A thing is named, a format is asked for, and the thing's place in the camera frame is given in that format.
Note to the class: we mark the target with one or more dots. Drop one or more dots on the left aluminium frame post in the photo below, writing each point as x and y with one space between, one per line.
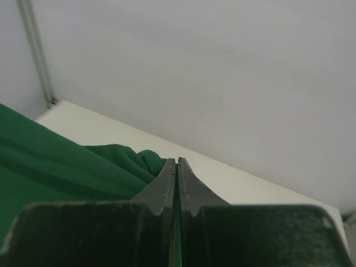
34 40

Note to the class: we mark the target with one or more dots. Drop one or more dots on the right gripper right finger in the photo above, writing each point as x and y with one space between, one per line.
216 233

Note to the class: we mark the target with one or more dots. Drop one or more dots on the green t shirt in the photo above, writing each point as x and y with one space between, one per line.
38 165

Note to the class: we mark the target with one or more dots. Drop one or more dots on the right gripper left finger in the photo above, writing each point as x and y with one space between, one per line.
138 232

